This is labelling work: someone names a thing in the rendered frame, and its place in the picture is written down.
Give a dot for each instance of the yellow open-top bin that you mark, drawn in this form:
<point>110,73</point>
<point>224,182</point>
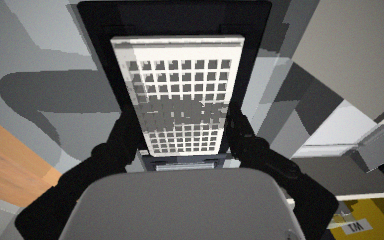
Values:
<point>369,214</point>

